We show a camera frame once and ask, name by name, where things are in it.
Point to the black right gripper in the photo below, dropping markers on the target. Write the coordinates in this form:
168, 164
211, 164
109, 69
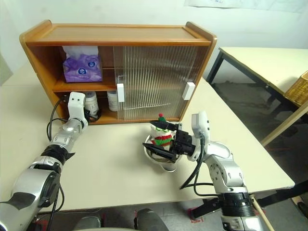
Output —
183, 143

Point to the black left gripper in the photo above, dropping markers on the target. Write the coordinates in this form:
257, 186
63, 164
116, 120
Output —
92, 116

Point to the snowman plush toy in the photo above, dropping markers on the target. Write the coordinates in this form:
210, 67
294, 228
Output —
162, 139

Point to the white plastic bottle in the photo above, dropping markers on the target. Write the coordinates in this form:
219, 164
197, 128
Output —
91, 101
112, 101

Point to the white bowl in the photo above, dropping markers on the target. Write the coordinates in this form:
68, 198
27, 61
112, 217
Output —
154, 160

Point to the ribbed clear sliding door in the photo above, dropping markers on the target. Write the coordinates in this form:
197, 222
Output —
119, 62
192, 65

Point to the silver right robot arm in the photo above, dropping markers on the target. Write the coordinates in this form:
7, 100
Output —
228, 173

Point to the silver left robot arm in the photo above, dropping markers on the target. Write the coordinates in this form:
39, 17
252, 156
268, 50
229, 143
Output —
31, 178

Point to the brown wooden cabinet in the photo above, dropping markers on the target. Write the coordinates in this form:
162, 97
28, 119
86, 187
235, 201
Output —
120, 33

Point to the purple tissue pack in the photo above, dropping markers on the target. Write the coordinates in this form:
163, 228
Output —
81, 69

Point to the dark grey rounded shape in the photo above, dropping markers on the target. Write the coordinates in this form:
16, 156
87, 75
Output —
150, 221

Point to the beige side table black legs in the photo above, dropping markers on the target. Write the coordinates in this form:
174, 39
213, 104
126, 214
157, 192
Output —
264, 62

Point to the wicker basket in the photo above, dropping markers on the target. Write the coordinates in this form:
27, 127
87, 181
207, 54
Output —
299, 91

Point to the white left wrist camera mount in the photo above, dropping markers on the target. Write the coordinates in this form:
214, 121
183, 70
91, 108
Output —
76, 102

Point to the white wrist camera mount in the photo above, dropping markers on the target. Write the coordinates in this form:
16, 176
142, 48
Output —
76, 102
201, 122

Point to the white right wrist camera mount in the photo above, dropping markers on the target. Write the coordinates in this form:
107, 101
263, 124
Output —
201, 122

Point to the white paper sheet on wall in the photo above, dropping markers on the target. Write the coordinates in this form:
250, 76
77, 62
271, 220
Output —
216, 2

